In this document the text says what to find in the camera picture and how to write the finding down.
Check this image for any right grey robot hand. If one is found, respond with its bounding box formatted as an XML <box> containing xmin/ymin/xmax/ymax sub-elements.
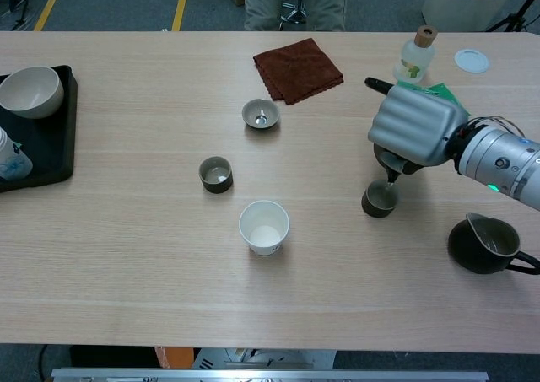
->
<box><xmin>366</xmin><ymin>84</ymin><xmax>469</xmax><ymax>168</ymax></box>

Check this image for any black teapot with hoop handle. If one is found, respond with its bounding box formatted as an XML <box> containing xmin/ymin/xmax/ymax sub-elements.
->
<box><xmin>364</xmin><ymin>77</ymin><xmax>423</xmax><ymax>186</ymax></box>

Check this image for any dark cylindrical teacup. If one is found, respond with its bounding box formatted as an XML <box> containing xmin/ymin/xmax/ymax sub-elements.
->
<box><xmin>197</xmin><ymin>155</ymin><xmax>235</xmax><ymax>195</ymax></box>
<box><xmin>360</xmin><ymin>178</ymin><xmax>401</xmax><ymax>219</ymax></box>

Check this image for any glass bottle with wooden cap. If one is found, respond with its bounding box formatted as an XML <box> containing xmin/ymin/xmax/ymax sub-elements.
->
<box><xmin>392</xmin><ymin>24</ymin><xmax>436</xmax><ymax>84</ymax></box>

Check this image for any white round lid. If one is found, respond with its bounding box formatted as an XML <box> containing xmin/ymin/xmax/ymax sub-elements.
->
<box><xmin>453</xmin><ymin>48</ymin><xmax>490</xmax><ymax>74</ymax></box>

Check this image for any white storage bin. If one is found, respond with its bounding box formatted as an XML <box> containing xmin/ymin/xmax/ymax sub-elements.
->
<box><xmin>420</xmin><ymin>0</ymin><xmax>514</xmax><ymax>33</ymax></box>

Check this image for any brown folded cloth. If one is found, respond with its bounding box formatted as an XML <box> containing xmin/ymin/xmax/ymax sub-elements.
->
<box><xmin>252</xmin><ymin>37</ymin><xmax>345</xmax><ymax>106</ymax></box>

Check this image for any black tripod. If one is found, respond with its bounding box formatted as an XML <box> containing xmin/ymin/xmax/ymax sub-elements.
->
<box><xmin>484</xmin><ymin>0</ymin><xmax>540</xmax><ymax>33</ymax></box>

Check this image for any chrome stool base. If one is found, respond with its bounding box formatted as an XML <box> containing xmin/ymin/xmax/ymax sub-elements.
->
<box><xmin>278</xmin><ymin>0</ymin><xmax>308</xmax><ymax>31</ymax></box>

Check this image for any grey flared tea bowl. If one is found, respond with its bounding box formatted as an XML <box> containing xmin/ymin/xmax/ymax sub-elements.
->
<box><xmin>240</xmin><ymin>98</ymin><xmax>281</xmax><ymax>131</ymax></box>

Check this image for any white paper cup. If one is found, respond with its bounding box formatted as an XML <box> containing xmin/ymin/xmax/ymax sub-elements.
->
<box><xmin>238</xmin><ymin>200</ymin><xmax>291</xmax><ymax>257</ymax></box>

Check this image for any person in khaki trousers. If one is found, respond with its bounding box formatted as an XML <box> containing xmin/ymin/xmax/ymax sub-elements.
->
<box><xmin>243</xmin><ymin>0</ymin><xmax>349</xmax><ymax>32</ymax></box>

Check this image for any orange object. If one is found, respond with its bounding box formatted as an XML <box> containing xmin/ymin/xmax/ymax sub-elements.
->
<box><xmin>154</xmin><ymin>346</ymin><xmax>195</xmax><ymax>369</ymax></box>

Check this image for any black plastic tray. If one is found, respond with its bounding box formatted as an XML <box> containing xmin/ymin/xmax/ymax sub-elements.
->
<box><xmin>0</xmin><ymin>64</ymin><xmax>79</xmax><ymax>194</ymax></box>

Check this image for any cream bowl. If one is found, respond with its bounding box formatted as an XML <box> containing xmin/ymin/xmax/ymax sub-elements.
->
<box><xmin>0</xmin><ymin>65</ymin><xmax>65</xmax><ymax>120</ymax></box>

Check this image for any printed paper cup stack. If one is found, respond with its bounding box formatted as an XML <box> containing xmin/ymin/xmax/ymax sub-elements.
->
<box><xmin>0</xmin><ymin>125</ymin><xmax>34</xmax><ymax>181</ymax></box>

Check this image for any dark pitcher with handle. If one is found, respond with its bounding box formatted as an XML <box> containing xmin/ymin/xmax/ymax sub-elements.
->
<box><xmin>446</xmin><ymin>212</ymin><xmax>540</xmax><ymax>276</ymax></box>

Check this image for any aluminium rail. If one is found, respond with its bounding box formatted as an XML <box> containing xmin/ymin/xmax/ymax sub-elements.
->
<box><xmin>50</xmin><ymin>367</ymin><xmax>489</xmax><ymax>382</ymax></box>

